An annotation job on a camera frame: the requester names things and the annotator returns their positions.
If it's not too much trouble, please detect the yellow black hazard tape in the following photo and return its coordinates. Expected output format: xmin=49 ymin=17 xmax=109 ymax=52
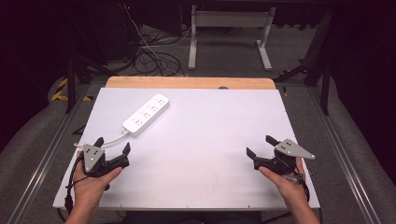
xmin=50 ymin=77 xmax=93 ymax=103

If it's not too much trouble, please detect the person's left hand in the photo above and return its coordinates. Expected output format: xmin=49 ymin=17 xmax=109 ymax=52
xmin=72 ymin=161 xmax=124 ymax=216

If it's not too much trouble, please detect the white power strip cable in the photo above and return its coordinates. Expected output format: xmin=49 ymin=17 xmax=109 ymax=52
xmin=73 ymin=128 xmax=131 ymax=149

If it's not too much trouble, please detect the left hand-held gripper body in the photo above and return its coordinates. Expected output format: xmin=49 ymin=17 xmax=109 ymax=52
xmin=81 ymin=143 xmax=131 ymax=179

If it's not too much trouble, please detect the thin white floor cable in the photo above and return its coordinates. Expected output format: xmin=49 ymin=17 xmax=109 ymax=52
xmin=123 ymin=4 xmax=193 ymax=77

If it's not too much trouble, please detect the black tripod stand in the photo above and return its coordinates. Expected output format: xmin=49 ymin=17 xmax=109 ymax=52
xmin=64 ymin=54 xmax=120 ymax=115

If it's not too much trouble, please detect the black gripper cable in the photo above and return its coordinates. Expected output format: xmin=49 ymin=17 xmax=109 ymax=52
xmin=261 ymin=169 xmax=313 ymax=224
xmin=64 ymin=152 xmax=86 ymax=216

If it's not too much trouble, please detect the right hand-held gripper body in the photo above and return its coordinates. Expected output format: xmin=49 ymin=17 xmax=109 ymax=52
xmin=253 ymin=138 xmax=317 ymax=180

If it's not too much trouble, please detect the white metal stand frame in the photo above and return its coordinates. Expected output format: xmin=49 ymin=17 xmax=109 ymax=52
xmin=187 ymin=4 xmax=277 ymax=72

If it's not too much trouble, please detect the person's right hand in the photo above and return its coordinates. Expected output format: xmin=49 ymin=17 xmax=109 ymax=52
xmin=258 ymin=156 xmax=310 ymax=210

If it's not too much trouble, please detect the aluminium floor rail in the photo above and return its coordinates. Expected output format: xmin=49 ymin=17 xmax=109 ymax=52
xmin=307 ymin=87 xmax=385 ymax=224
xmin=6 ymin=83 xmax=92 ymax=224

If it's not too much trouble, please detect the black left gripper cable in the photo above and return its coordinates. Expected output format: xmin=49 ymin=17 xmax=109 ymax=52
xmin=64 ymin=152 xmax=86 ymax=216

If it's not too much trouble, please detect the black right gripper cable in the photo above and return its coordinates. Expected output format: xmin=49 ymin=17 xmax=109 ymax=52
xmin=261 ymin=169 xmax=313 ymax=224

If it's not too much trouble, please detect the white power strip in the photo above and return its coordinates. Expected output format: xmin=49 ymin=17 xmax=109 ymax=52
xmin=121 ymin=92 xmax=171 ymax=137

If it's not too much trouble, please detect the white board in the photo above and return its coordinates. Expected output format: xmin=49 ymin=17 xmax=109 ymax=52
xmin=51 ymin=87 xmax=321 ymax=211

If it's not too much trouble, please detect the bundle of black cables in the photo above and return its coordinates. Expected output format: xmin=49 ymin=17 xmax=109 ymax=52
xmin=133 ymin=24 xmax=187 ymax=77

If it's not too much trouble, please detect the black slanted stand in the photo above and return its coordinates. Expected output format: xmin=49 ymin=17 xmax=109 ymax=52
xmin=273 ymin=8 xmax=334 ymax=117

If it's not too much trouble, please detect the wooden table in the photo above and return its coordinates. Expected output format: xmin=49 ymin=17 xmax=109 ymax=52
xmin=105 ymin=76 xmax=277 ymax=91

